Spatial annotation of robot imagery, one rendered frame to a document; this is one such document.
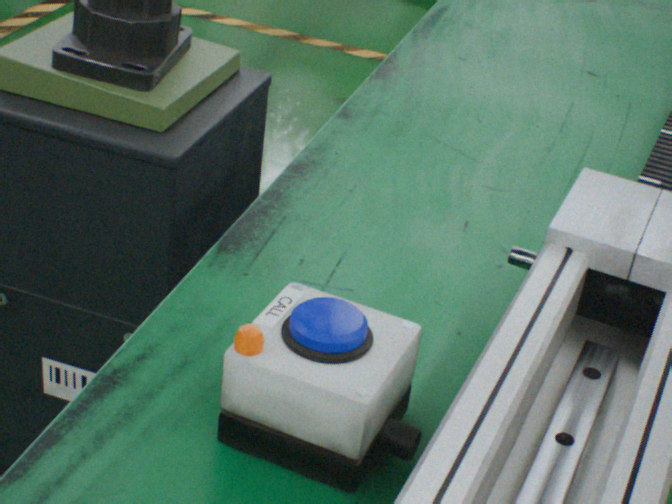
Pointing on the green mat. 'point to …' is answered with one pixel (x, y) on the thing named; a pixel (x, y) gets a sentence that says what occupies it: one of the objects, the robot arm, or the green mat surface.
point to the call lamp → (249, 340)
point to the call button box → (321, 396)
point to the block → (615, 248)
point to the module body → (556, 406)
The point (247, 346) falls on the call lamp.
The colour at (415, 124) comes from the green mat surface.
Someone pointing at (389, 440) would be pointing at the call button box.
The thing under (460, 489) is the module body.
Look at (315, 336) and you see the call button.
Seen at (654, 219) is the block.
